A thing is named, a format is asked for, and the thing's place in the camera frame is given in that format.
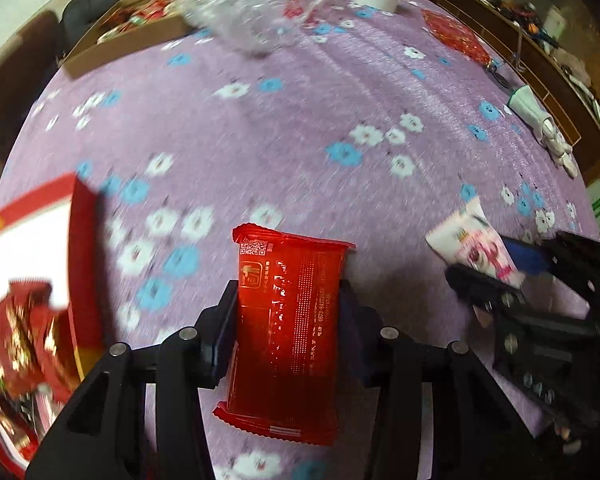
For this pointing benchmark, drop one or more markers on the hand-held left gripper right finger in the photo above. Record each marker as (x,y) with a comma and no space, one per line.
(352,330)

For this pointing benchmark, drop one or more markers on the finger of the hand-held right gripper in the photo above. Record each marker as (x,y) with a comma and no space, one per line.
(480,290)
(527,256)

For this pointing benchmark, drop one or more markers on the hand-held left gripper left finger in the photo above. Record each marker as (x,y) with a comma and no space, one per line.
(220,325)

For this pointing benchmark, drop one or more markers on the white pink snack packet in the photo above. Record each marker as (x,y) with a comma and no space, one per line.
(475,245)

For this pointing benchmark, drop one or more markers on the red snack packet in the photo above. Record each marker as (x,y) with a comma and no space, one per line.
(285,335)

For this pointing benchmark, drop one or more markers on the red-rimmed white box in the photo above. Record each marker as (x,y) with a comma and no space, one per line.
(25,240)

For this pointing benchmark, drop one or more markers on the person's right hand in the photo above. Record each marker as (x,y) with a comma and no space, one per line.
(569,440)

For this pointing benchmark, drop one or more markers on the white plastic object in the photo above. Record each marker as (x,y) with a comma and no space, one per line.
(526,106)

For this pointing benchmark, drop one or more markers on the wooden shelf unit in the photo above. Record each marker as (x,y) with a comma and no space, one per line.
(540,60)

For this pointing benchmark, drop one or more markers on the purple floral tablecloth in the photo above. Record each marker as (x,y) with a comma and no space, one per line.
(280,135)

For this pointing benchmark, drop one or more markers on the heap of red foil packets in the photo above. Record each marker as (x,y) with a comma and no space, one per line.
(20,340)

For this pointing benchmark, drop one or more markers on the red patterned pouch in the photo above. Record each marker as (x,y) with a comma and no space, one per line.
(455,35)

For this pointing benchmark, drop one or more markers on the brown cardboard box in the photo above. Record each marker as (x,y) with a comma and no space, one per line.
(110,52)

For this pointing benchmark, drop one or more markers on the clear plastic bag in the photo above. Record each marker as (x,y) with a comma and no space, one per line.
(230,15)

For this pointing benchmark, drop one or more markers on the heap of mixed snack packets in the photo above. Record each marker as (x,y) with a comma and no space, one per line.
(145,10)

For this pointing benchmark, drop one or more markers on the brown armchair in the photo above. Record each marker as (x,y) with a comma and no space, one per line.
(20,60)

